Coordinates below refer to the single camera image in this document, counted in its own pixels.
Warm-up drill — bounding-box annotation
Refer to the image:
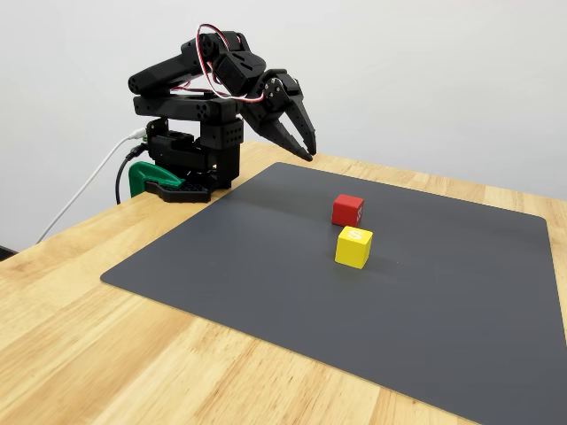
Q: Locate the white power cable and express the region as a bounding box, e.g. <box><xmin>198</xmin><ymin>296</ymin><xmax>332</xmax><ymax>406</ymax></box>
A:
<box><xmin>35</xmin><ymin>127</ymin><xmax>148</xmax><ymax>244</ymax></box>

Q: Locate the dark grey mat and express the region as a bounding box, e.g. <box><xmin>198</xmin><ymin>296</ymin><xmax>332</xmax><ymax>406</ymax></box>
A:
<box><xmin>99</xmin><ymin>161</ymin><xmax>567</xmax><ymax>425</ymax></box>

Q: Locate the yellow wooden cube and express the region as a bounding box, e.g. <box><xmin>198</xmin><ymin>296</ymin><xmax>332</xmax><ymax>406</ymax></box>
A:
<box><xmin>334</xmin><ymin>225</ymin><xmax>374</xmax><ymax>270</ymax></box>

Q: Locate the red white black servo wire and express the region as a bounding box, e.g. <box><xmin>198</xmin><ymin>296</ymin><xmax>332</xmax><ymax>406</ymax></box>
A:
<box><xmin>197</xmin><ymin>24</ymin><xmax>278</xmax><ymax>105</ymax></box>
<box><xmin>168</xmin><ymin>81</ymin><xmax>208</xmax><ymax>96</ymax></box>

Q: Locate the red wooden cube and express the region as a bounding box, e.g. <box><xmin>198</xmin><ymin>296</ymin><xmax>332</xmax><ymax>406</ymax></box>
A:
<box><xmin>331</xmin><ymin>193</ymin><xmax>366</xmax><ymax>228</ymax></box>

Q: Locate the green table clamp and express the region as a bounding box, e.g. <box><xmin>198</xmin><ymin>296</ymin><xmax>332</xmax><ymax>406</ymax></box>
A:
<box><xmin>128</xmin><ymin>161</ymin><xmax>186</xmax><ymax>198</ymax></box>

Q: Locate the black power cable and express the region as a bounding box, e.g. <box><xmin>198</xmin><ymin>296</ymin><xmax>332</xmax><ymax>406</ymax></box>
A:
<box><xmin>115</xmin><ymin>144</ymin><xmax>145</xmax><ymax>205</ymax></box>

